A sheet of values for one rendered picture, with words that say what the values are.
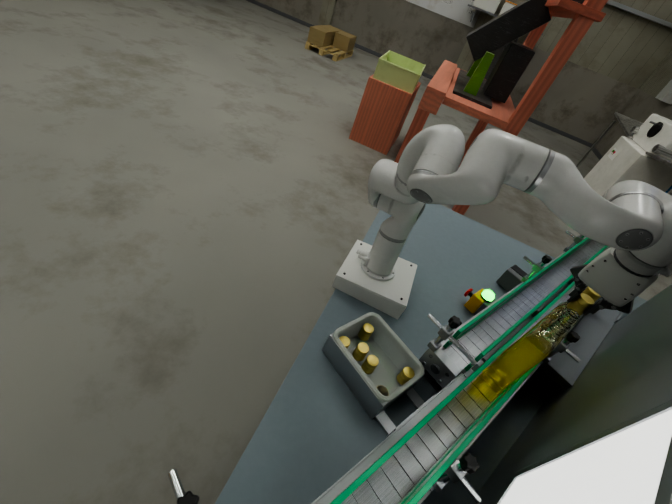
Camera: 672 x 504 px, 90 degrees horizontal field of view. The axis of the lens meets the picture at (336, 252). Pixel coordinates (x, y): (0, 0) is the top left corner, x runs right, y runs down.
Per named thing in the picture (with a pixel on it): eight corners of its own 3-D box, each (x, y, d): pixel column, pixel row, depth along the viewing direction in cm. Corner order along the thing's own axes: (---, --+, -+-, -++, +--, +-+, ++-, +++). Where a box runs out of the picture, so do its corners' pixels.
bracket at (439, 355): (441, 390, 89) (454, 377, 84) (416, 361, 93) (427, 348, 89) (448, 383, 91) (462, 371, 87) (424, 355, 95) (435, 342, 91)
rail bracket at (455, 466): (450, 518, 62) (492, 502, 54) (424, 482, 65) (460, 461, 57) (462, 503, 65) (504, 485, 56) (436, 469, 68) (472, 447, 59)
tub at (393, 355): (372, 419, 84) (385, 405, 78) (321, 349, 94) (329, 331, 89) (414, 386, 94) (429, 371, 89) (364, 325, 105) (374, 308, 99)
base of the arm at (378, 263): (348, 268, 115) (361, 231, 105) (358, 249, 125) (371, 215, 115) (390, 286, 113) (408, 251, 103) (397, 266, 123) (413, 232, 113)
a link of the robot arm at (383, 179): (420, 194, 82) (362, 168, 86) (409, 228, 105) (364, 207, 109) (437, 163, 84) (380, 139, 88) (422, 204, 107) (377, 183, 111)
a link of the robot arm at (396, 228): (404, 248, 104) (425, 204, 95) (367, 229, 107) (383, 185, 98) (412, 235, 112) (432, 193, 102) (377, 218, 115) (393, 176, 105)
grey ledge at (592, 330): (549, 400, 101) (577, 383, 93) (524, 376, 105) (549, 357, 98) (623, 297, 158) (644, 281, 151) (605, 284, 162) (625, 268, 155)
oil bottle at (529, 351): (496, 394, 85) (555, 350, 71) (478, 376, 88) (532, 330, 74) (506, 384, 88) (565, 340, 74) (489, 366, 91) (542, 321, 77)
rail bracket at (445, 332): (460, 383, 84) (489, 358, 76) (413, 332, 91) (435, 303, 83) (466, 378, 85) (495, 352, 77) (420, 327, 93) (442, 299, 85)
